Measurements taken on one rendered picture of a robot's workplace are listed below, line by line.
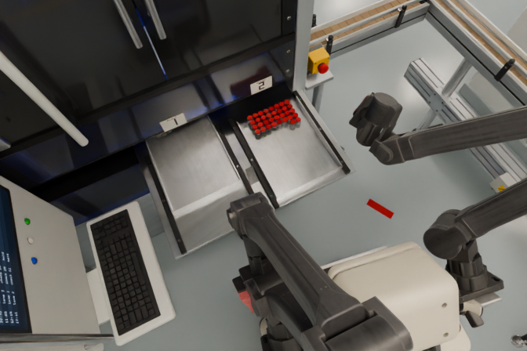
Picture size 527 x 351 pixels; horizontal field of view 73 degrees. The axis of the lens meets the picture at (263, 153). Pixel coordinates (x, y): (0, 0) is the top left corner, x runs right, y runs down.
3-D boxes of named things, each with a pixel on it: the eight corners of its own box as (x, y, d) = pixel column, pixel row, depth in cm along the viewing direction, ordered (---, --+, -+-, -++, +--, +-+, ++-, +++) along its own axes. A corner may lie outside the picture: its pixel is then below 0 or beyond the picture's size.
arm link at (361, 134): (351, 144, 88) (374, 152, 87) (363, 121, 83) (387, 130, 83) (354, 129, 93) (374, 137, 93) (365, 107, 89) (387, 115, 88)
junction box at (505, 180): (488, 183, 168) (499, 175, 160) (496, 179, 169) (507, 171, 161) (507, 205, 163) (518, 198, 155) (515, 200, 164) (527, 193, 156)
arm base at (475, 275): (456, 305, 77) (506, 287, 78) (451, 271, 76) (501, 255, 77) (433, 284, 85) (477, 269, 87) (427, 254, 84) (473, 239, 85)
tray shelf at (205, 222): (134, 146, 138) (132, 144, 136) (292, 79, 150) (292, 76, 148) (176, 260, 118) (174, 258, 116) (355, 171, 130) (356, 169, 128)
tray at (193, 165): (144, 139, 137) (141, 135, 134) (206, 113, 142) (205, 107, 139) (174, 215, 123) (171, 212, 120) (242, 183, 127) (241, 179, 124)
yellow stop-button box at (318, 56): (303, 63, 141) (303, 49, 135) (318, 56, 142) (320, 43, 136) (312, 76, 138) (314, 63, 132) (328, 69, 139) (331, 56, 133)
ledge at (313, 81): (290, 67, 153) (290, 64, 151) (316, 56, 155) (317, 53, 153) (306, 91, 147) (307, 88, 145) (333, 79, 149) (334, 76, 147)
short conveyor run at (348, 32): (294, 78, 152) (296, 52, 138) (278, 54, 159) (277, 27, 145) (425, 23, 164) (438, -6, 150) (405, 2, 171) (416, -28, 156)
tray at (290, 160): (237, 126, 138) (236, 121, 135) (296, 101, 143) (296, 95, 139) (277, 200, 124) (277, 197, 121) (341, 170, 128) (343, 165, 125)
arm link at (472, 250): (470, 269, 77) (479, 258, 80) (463, 226, 75) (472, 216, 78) (428, 261, 84) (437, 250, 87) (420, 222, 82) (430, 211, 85)
